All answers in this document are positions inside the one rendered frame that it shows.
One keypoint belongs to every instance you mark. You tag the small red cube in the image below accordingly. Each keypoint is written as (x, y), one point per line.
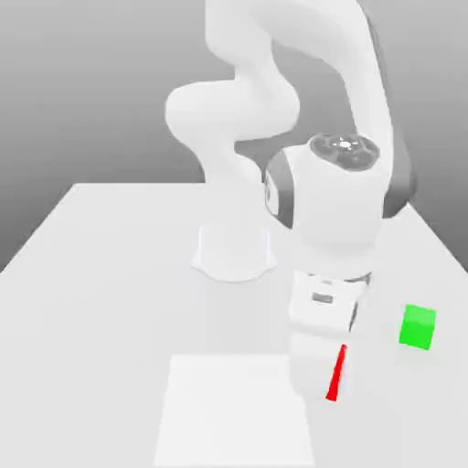
(337, 380)

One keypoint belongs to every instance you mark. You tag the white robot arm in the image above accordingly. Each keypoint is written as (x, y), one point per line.
(329, 204)

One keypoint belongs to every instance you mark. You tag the small green cube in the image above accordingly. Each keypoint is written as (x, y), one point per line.
(416, 327)

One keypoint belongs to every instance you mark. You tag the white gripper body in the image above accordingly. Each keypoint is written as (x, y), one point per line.
(312, 365)

